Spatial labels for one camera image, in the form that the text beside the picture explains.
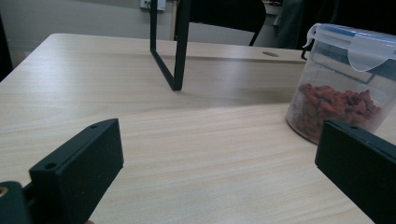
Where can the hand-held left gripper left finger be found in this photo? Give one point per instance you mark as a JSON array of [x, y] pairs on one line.
[[77, 168]]

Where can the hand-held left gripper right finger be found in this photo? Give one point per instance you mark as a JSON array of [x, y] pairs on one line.
[[361, 161]]

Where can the clear plastic lidded container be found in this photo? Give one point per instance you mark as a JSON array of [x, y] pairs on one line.
[[345, 77]]

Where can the red dried berries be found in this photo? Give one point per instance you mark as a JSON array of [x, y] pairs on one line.
[[333, 107]]

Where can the black chair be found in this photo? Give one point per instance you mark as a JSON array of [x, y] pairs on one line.
[[227, 15]]

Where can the black metal stand frame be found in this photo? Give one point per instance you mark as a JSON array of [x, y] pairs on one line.
[[177, 46]]

